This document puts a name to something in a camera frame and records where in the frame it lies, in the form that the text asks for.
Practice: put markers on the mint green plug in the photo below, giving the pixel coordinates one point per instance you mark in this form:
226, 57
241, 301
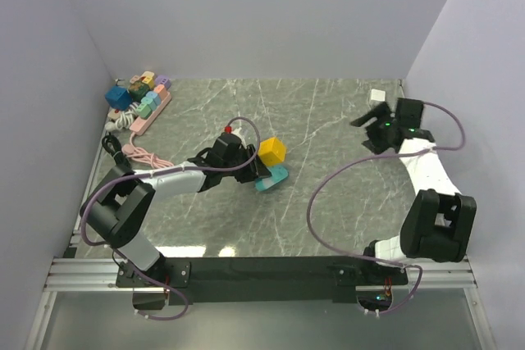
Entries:
144, 111

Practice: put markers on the white plug adapter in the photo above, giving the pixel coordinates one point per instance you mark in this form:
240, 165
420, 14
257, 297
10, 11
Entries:
376, 97

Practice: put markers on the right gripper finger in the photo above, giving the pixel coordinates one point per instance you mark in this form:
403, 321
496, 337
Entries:
381, 114
374, 146

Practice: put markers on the black mounting base bar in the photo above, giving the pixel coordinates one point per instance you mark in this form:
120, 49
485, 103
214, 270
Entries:
267, 279

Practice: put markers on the salmon pink plug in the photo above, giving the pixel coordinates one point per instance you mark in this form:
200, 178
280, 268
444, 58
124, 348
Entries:
161, 91

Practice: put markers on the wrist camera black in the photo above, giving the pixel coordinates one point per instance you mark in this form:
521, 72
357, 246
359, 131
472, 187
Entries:
226, 146
408, 113

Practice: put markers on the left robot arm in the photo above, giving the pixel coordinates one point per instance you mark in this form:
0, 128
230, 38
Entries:
117, 208

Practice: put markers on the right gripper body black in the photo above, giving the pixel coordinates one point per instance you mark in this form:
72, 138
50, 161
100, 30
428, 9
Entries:
378, 130

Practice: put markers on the purple power strip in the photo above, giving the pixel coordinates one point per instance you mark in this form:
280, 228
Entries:
163, 80

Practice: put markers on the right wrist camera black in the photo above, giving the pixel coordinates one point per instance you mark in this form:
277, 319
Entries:
408, 113

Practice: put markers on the blue cube socket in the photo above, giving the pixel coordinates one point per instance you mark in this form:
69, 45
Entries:
118, 98

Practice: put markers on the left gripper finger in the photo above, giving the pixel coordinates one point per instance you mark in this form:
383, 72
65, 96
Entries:
257, 171
251, 151

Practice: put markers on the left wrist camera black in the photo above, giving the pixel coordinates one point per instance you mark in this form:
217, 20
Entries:
226, 146

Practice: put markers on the yellow cube socket adapter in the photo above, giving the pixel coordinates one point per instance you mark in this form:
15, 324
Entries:
272, 152

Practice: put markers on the pink power strip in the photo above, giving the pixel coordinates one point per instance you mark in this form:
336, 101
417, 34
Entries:
138, 128

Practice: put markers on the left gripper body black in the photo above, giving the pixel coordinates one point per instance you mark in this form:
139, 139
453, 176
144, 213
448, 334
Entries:
240, 160

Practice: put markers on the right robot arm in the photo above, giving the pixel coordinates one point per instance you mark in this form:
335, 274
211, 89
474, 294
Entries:
439, 222

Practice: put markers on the yellow white plug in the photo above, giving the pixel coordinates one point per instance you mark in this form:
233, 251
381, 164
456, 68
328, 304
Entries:
148, 77

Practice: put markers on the aluminium rail frame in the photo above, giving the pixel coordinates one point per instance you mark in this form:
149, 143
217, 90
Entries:
150, 296

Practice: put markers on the light blue plug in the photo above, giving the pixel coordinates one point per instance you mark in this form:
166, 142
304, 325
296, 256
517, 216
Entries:
151, 99

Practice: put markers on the teal power strip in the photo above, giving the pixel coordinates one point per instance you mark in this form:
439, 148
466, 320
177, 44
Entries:
278, 174

